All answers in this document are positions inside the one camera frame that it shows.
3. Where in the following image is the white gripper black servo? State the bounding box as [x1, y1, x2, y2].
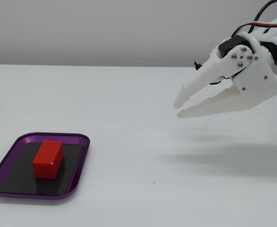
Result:
[173, 32, 277, 119]

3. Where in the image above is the black cable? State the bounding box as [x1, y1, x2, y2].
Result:
[248, 0, 277, 36]

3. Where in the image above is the black rectangular mat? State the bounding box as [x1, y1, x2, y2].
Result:
[0, 141, 84, 196]

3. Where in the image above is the red studded rectangular block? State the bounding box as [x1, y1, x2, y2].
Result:
[32, 140, 64, 180]

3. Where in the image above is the red white black servo wire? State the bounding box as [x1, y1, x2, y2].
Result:
[231, 20, 277, 38]

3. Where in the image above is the purple metal tray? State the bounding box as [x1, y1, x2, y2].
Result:
[0, 132, 91, 201]

